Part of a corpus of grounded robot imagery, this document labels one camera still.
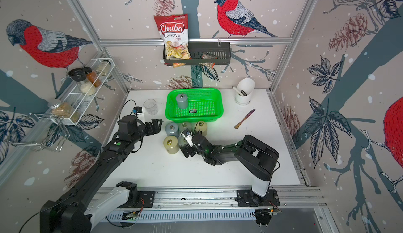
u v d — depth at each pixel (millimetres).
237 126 1007
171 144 831
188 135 761
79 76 685
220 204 728
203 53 1065
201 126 895
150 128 713
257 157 478
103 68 841
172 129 898
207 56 921
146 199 729
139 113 703
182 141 836
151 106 1061
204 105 1109
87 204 439
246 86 1072
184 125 901
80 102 684
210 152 691
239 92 1063
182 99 1039
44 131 606
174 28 815
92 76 758
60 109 600
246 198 730
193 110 1082
